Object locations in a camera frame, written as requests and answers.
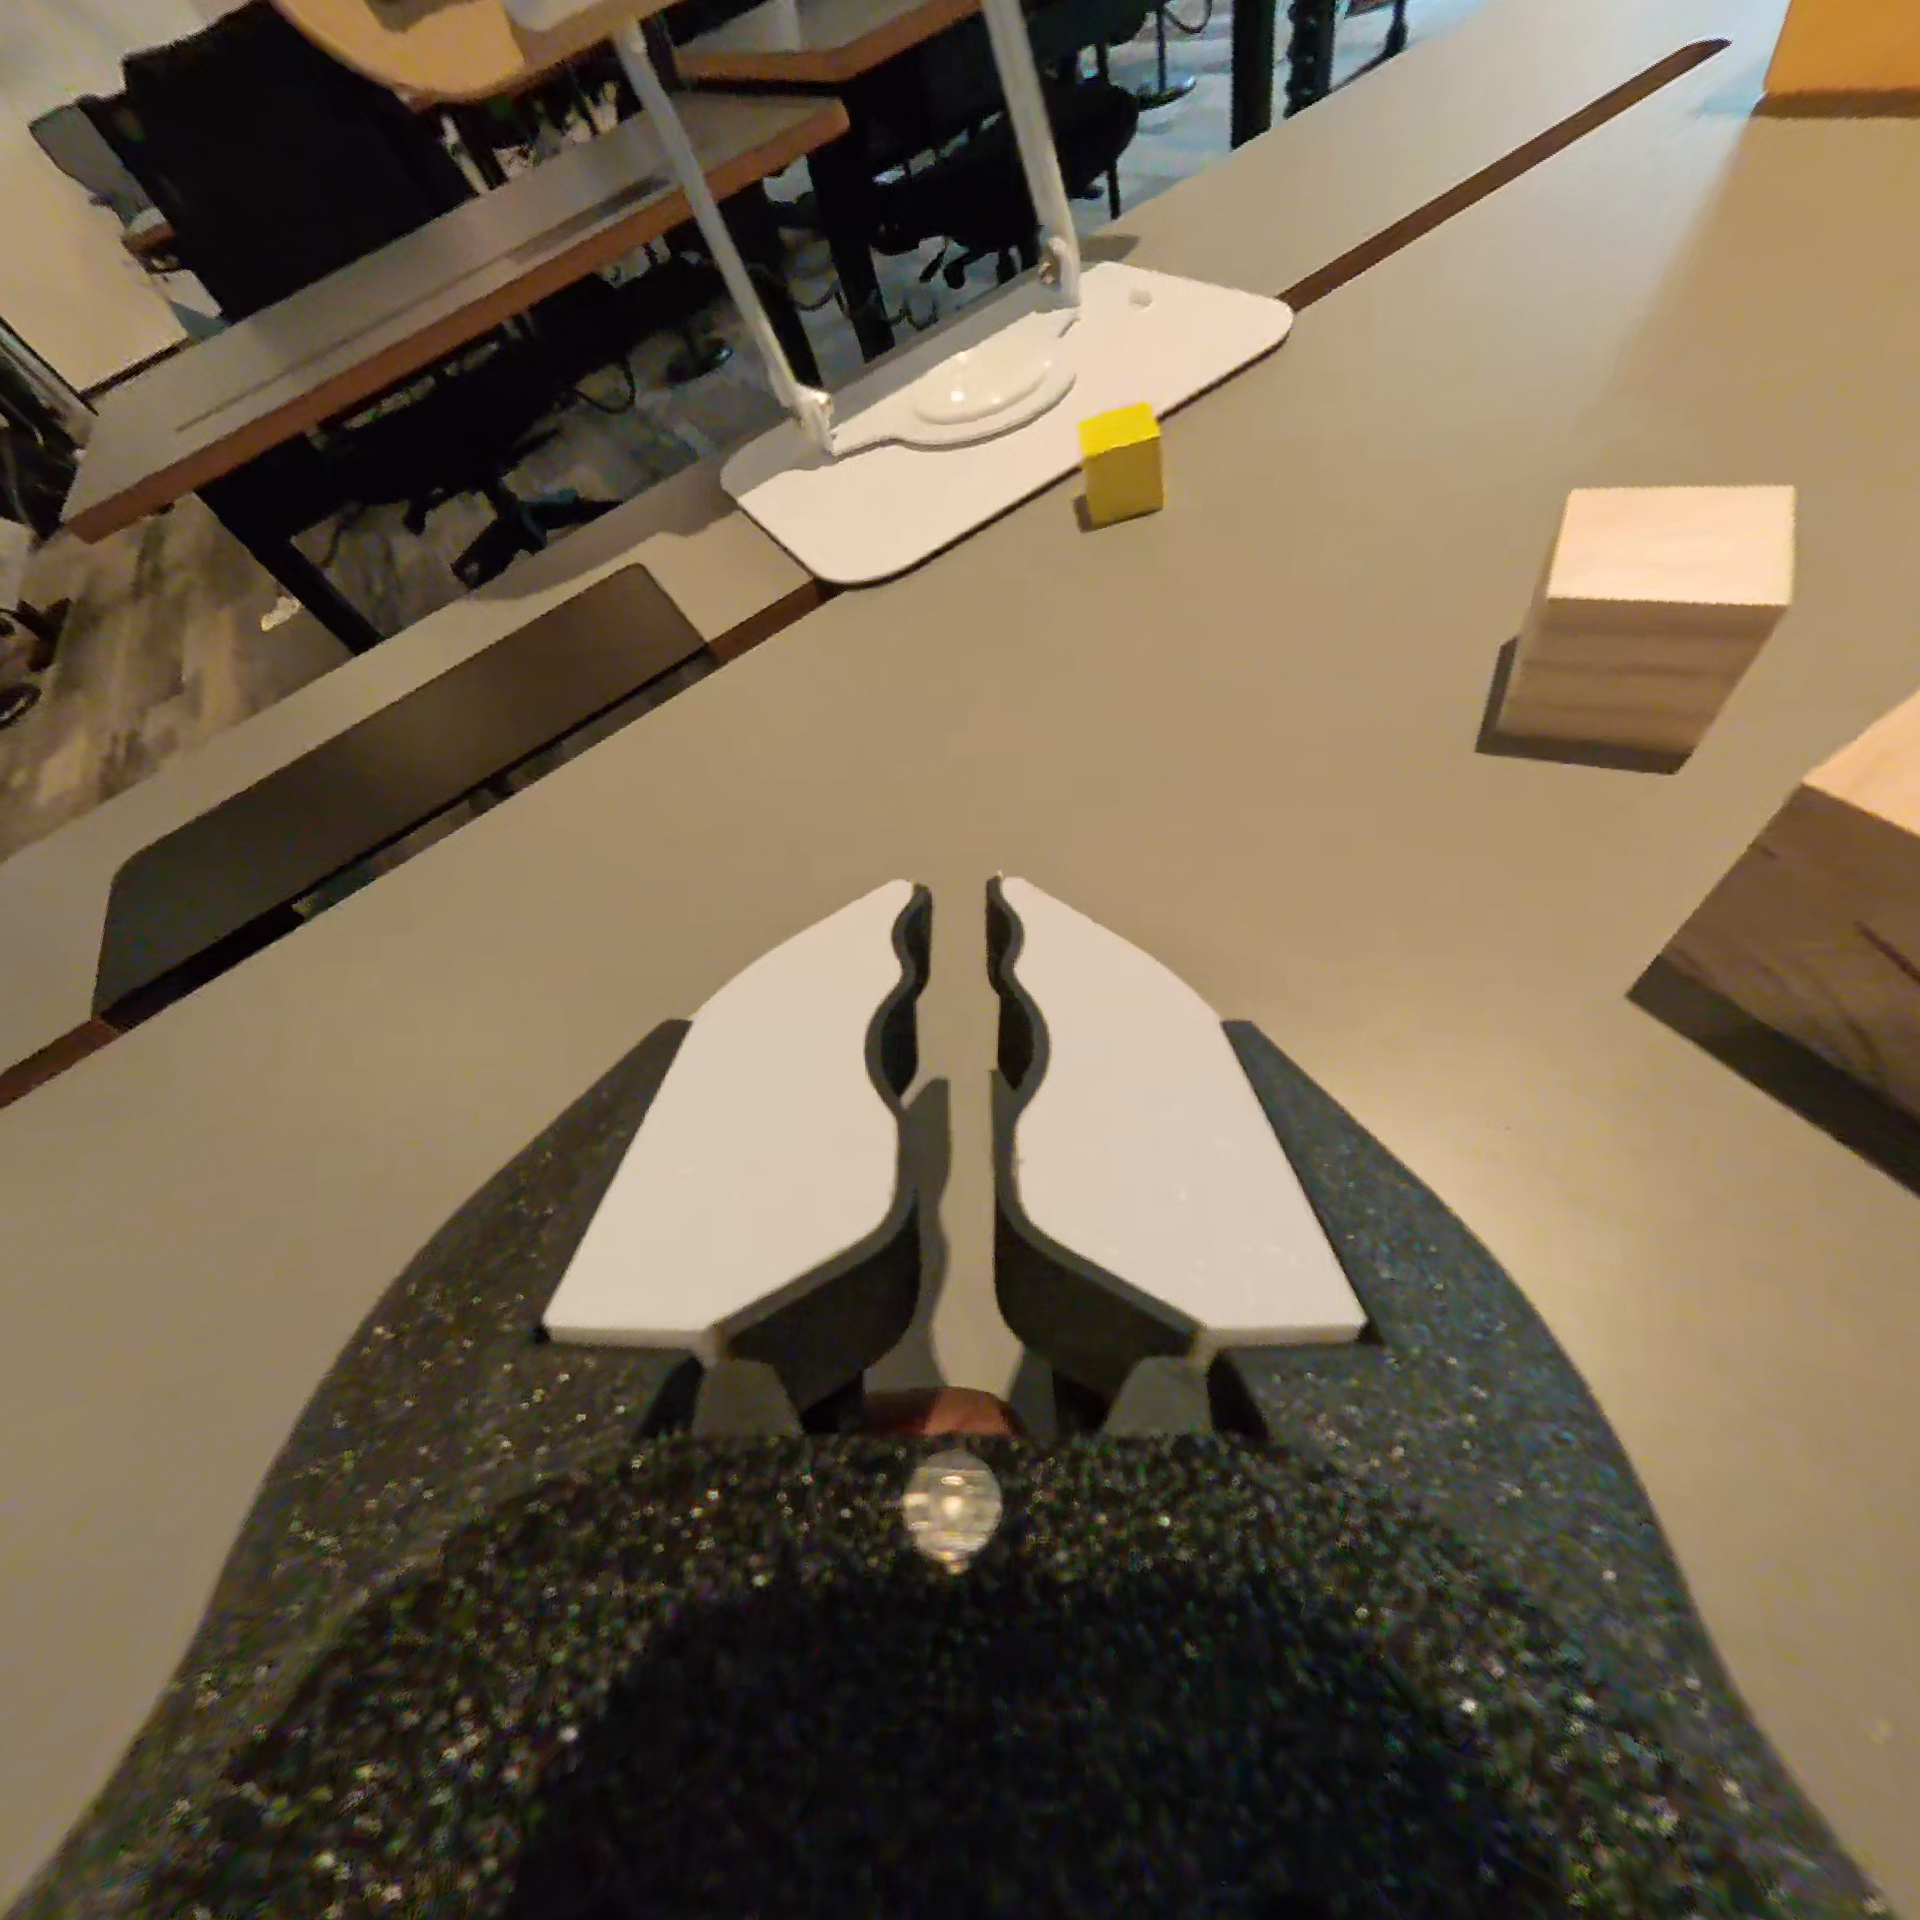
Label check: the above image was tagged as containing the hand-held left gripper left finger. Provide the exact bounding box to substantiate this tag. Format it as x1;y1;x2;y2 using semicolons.
540;877;953;1430

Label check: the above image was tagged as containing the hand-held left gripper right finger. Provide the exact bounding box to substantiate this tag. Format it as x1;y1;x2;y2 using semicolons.
986;877;1372;1438

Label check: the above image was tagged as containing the pale wooden cube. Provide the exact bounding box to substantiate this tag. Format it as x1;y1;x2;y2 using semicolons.
1495;485;1797;756
1656;694;1920;1121

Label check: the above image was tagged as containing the black mat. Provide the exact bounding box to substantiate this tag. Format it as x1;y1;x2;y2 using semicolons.
94;563;707;1018

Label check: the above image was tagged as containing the small yellow cube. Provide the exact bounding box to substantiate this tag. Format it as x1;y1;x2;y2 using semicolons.
1077;400;1166;529

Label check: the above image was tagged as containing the brown-edged grey desk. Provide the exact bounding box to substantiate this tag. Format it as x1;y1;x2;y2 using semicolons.
60;93;852;655

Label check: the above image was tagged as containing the black office chair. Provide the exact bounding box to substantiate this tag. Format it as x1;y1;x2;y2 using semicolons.
870;76;1144;291
121;15;483;321

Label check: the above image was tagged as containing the round wooden tabletop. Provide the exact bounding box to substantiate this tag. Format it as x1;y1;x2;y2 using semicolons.
271;0;677;106

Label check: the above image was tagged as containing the orange box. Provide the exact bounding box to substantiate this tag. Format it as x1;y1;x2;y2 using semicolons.
1756;0;1920;117

